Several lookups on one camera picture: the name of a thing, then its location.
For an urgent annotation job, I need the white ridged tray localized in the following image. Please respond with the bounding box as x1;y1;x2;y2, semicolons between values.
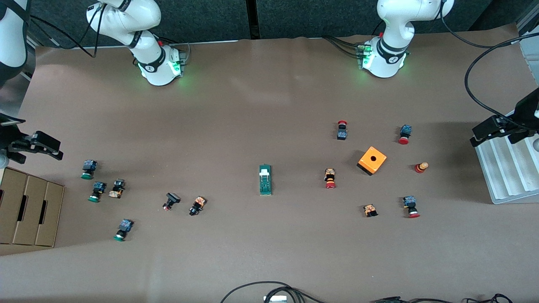
471;110;539;205

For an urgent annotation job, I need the brown cardboard box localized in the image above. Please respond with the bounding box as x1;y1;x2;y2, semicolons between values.
0;166;65;248

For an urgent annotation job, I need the green pushbutton with blue block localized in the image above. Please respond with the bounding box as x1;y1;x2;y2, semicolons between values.
113;219;134;242
88;181;107;203
80;159;98;181

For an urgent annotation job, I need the black button with orange block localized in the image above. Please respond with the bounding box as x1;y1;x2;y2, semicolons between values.
108;178;126;199

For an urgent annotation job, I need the black square pushbutton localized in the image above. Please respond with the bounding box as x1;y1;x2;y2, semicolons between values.
162;192;181;211

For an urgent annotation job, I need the black selector with orange block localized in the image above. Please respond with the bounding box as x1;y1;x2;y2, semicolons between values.
188;196;207;217

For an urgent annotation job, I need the brown table cover sheet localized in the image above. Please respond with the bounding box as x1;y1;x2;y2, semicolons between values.
0;23;539;303

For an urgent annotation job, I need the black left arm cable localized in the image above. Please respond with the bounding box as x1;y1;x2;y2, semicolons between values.
438;0;539;127

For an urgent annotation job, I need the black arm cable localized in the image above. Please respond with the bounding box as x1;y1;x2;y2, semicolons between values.
29;4;106;58
438;0;539;127

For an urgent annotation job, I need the grey aluminium frame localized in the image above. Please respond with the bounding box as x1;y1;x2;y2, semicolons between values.
517;11;539;85

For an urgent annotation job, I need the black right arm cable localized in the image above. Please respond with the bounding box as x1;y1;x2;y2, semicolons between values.
29;4;106;58

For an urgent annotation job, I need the orange button enclosure box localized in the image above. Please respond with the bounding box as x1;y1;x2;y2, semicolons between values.
357;146;387;176

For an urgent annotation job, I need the black base cable bundle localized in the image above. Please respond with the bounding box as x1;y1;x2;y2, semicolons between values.
322;36;365;59

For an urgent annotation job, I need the black looped cable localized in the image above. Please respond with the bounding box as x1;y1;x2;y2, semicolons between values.
220;281;327;303

